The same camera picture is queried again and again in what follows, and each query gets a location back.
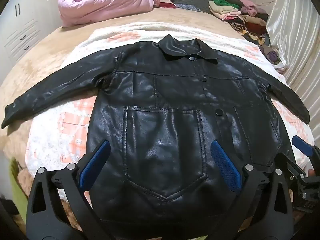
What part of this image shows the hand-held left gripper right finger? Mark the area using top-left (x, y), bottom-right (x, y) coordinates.
top-left (200, 140), bottom-right (295, 240)

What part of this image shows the purple cloth bundle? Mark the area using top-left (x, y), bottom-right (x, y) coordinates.
top-left (265, 45), bottom-right (282, 65)

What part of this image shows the white satin curtain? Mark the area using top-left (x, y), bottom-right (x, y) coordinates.
top-left (265, 0), bottom-right (320, 122)

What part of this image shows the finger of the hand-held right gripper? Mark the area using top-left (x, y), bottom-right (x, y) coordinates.
top-left (292, 135), bottom-right (320, 162)

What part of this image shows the white wardrobe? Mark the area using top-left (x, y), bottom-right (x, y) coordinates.
top-left (0, 0), bottom-right (62, 64)

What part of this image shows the red cloth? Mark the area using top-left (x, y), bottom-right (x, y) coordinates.
top-left (159, 0), bottom-right (177, 10)

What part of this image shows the black leather jacket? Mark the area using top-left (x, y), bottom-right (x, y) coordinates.
top-left (1, 34), bottom-right (310, 233)

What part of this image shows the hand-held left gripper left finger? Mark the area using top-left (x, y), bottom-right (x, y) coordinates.
top-left (26, 140), bottom-right (118, 240)

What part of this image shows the beige plush bed cover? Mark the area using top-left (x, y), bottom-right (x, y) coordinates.
top-left (0, 6), bottom-right (253, 200)

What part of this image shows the blue patterned cloth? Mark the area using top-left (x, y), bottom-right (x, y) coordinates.
top-left (174, 3), bottom-right (202, 12)

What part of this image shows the green cloth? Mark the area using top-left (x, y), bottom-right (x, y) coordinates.
top-left (9, 159), bottom-right (29, 217)

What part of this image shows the pink quilt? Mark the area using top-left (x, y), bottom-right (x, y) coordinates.
top-left (57, 0), bottom-right (153, 28)

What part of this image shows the pile of folded clothes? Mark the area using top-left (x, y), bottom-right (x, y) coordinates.
top-left (208, 0), bottom-right (272, 48)

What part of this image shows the white orange printed blanket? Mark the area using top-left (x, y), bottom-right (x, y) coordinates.
top-left (26, 21), bottom-right (314, 232)

